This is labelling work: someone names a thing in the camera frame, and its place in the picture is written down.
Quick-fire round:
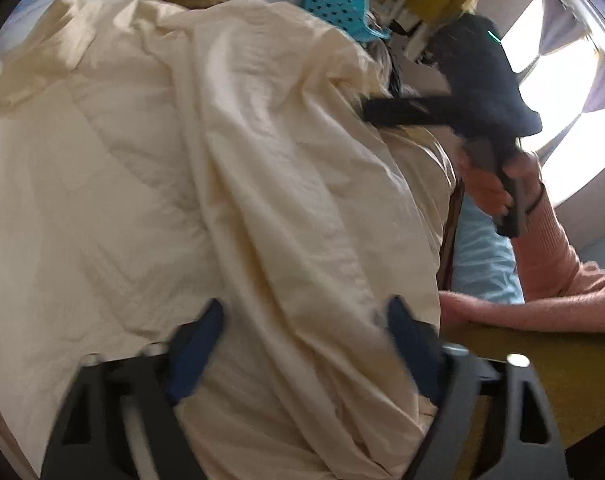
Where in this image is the cream large garment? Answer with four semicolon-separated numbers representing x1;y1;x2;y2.
0;0;455;479

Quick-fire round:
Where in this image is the right forearm, pink sleeve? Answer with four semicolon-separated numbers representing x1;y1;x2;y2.
511;185;605;301

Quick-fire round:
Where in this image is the left forearm, pink sleeve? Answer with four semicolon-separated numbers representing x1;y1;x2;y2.
439;292;605;334

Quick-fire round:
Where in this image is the person's right hand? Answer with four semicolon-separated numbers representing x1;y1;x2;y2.
455;148;545;217

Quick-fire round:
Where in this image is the window curtain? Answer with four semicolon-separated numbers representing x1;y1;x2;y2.
502;0;605;205

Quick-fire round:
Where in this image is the teal perforated plastic basket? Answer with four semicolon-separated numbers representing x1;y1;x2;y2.
301;0;391;44

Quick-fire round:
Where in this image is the light blue cloth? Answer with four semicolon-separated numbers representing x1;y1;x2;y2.
451;194;525;304

